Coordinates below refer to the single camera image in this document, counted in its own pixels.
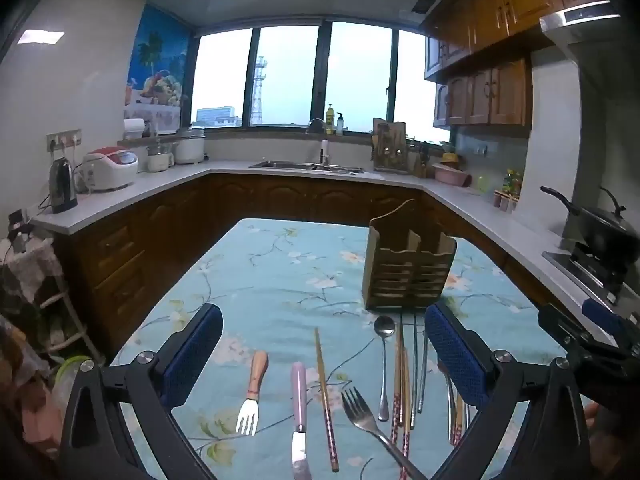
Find chrome faucet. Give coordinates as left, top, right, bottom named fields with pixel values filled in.
left=306, top=118, right=332, bottom=166

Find large kitchen window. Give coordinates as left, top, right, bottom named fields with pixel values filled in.
left=190, top=20, right=451, bottom=143

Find rectangular ceiling light panel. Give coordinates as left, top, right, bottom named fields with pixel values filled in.
left=17, top=30, right=66, bottom=46

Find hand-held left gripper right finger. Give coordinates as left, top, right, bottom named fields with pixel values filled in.
left=424, top=303, right=591, bottom=480

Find green rim plastic container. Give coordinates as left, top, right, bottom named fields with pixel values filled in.
left=54, top=355, right=97, bottom=411

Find pink handle knife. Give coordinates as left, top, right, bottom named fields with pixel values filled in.
left=290, top=361, right=314, bottom=480

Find gas stove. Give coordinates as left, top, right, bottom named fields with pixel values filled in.
left=542, top=241, right=640, bottom=312

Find large steel fork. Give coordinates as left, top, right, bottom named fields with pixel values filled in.
left=341, top=386, right=426, bottom=480

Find wooden utensil holder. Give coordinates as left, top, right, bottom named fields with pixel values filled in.
left=362, top=199, right=457, bottom=311

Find black wok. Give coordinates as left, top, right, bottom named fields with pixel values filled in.
left=540, top=186, right=640, bottom=257

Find lattice tower outside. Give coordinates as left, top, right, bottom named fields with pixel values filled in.
left=249, top=57, right=269, bottom=126

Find cloth covered rack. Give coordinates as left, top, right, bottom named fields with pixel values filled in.
left=0, top=237, right=103, bottom=363

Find wooden upper cabinets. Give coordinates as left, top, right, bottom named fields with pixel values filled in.
left=422, top=0, right=609, bottom=129

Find red patterned wooden chopstick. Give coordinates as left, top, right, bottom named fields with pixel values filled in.
left=392, top=312, right=406, bottom=428
left=400, top=357, right=413, bottom=466
left=313, top=327, right=340, bottom=473
left=451, top=392, right=465, bottom=447

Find black electric kettle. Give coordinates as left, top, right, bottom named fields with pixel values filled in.
left=48, top=157, right=79, bottom=214

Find white kitchen counter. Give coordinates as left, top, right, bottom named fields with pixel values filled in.
left=30, top=160, right=640, bottom=317

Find steel range hood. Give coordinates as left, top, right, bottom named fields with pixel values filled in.
left=539, top=2, right=640, bottom=63

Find wooden lower cabinets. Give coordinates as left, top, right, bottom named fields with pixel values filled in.
left=52, top=172, right=551, bottom=357

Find tropical fruit wall poster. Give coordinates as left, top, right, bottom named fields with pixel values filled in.
left=124, top=5, right=193, bottom=136

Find wall power socket strip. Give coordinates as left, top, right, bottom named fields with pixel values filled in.
left=46, top=129, right=82, bottom=152

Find wooden handle fork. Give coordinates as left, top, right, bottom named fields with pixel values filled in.
left=236, top=351, right=269, bottom=437

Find small white electric pot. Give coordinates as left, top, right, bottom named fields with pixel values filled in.
left=146, top=142, right=176, bottom=174

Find pink plastic basin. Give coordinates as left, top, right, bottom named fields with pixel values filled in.
left=432, top=162, right=472, bottom=188

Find steel kitchen sink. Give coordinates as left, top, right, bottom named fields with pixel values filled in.
left=248, top=159, right=365, bottom=175

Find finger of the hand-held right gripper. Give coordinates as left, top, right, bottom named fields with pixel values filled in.
left=537, top=304, right=626, bottom=357
left=582, top=299, right=640, bottom=356

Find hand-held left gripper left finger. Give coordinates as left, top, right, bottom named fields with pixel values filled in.
left=59, top=303, right=224, bottom=480

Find wooden cabinets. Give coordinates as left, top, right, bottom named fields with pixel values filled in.
left=422, top=0, right=609, bottom=129
left=52, top=172, right=551, bottom=357

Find floral light blue tablecloth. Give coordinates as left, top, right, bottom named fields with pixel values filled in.
left=107, top=217, right=591, bottom=480

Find steel spoon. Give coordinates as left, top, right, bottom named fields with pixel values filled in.
left=373, top=315, right=396, bottom=422

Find white and red rice cooker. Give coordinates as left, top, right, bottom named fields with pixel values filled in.
left=80, top=146, right=139, bottom=194

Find pink spice jar set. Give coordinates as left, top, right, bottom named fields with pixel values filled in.
left=492, top=190, right=521, bottom=213

